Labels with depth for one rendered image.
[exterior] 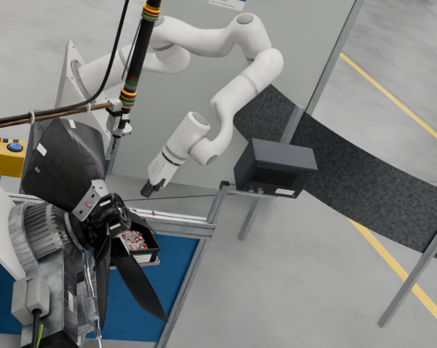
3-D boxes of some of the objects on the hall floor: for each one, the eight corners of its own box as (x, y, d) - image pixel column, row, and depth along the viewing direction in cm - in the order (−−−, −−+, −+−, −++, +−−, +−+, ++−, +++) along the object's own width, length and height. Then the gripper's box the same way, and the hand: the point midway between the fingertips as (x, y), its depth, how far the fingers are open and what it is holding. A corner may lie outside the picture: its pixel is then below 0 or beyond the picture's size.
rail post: (150, 362, 296) (200, 239, 255) (150, 355, 299) (199, 232, 258) (159, 362, 298) (210, 239, 256) (158, 355, 301) (208, 233, 260)
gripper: (186, 172, 200) (156, 213, 207) (179, 146, 212) (150, 185, 219) (167, 163, 196) (136, 205, 204) (161, 137, 208) (132, 177, 215)
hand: (147, 190), depth 211 cm, fingers closed
